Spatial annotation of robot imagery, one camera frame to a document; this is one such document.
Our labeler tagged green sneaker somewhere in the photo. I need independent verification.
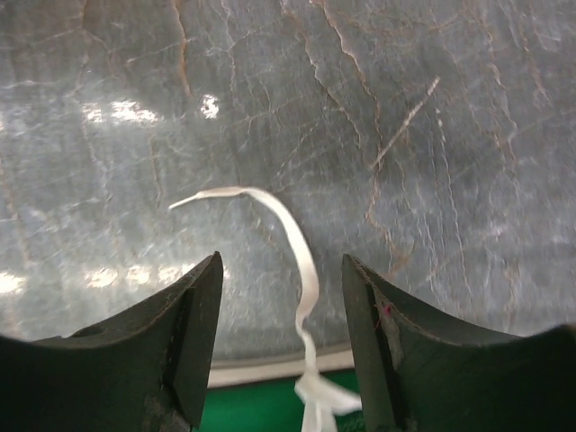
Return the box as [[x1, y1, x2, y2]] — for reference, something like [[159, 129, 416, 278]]
[[201, 350, 374, 432]]

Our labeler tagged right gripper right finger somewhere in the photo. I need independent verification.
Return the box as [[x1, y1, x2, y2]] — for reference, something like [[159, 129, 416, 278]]
[[341, 256, 575, 431]]

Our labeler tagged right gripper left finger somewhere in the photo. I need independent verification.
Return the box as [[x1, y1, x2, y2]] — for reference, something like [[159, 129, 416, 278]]
[[1, 253, 223, 431]]

